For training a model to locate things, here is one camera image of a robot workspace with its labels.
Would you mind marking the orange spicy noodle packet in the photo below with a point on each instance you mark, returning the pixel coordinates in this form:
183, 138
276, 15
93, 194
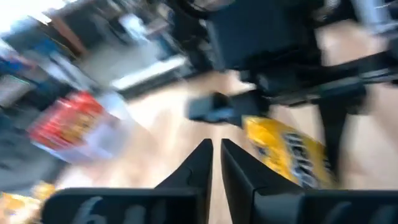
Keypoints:
68, 121

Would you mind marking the clear plastic bin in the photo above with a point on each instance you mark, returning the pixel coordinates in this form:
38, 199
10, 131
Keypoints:
102, 137

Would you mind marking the yellow Maruchan noodle packet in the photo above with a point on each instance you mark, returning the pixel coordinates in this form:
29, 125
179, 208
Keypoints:
280, 146
18, 205

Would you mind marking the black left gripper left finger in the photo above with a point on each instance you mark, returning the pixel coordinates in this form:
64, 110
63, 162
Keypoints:
171, 205

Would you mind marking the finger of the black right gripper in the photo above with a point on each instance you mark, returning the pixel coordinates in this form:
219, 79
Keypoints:
332, 137

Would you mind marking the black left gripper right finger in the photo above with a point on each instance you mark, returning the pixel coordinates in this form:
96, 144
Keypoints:
264, 205

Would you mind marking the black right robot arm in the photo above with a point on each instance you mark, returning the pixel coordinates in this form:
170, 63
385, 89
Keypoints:
255, 34

